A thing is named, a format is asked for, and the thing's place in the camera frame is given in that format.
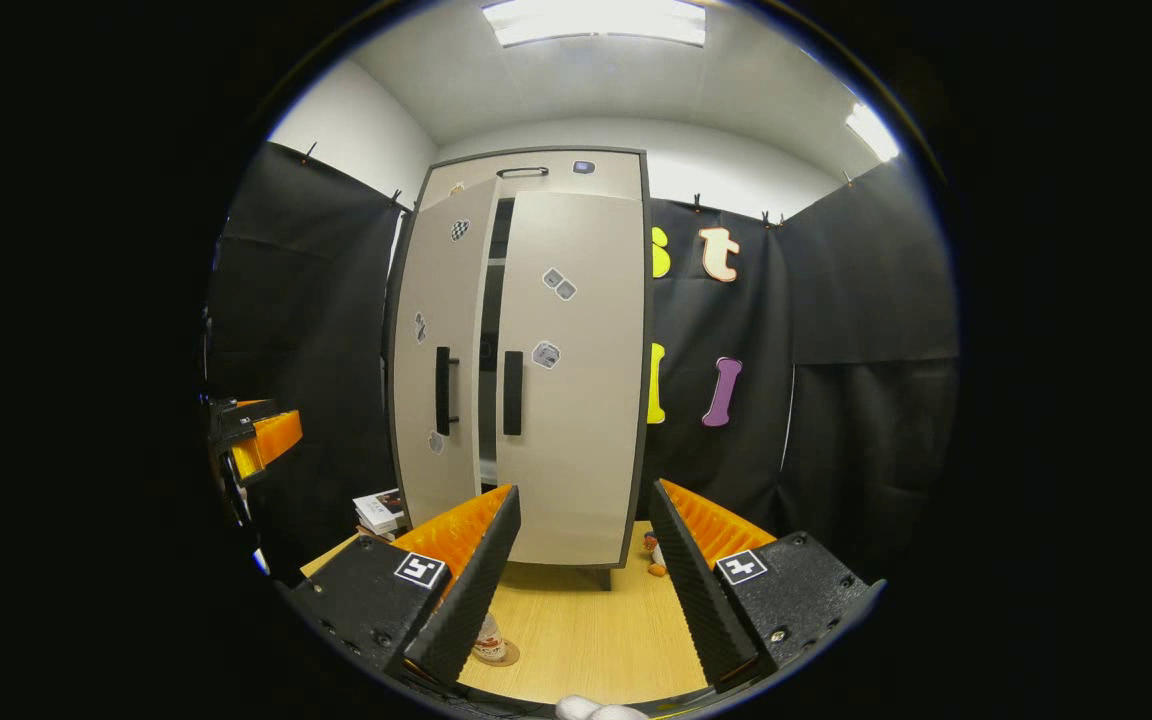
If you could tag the black backdrop cloth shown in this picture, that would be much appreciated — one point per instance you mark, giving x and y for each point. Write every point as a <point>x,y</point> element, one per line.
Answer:
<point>856,450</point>

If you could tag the grey cabinet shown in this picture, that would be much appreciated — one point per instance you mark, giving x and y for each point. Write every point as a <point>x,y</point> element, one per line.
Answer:
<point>648,350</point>

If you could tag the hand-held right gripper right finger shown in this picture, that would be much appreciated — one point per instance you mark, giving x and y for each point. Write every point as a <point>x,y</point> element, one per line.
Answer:
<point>696,590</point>

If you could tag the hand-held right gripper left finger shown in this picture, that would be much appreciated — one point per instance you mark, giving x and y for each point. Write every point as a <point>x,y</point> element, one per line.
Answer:
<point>474,590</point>

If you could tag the penguin plush toy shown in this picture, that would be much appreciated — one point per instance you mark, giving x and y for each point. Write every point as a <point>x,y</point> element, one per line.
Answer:
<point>655,568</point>

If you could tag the ceiling light panel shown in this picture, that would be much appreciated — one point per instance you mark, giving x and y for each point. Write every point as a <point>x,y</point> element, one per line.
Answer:
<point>871,130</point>
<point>596,22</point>

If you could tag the clear bottle with red label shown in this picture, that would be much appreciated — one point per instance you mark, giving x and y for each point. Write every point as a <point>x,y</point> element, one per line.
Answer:
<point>489,645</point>

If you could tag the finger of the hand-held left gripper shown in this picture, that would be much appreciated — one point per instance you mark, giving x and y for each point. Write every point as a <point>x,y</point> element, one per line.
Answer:
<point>276,435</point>

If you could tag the round brown coaster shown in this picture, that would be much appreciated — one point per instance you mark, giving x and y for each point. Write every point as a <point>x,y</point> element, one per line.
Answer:
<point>509,655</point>

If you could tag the grey cabinet drawer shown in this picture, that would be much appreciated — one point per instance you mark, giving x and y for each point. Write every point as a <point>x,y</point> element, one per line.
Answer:
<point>576,180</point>

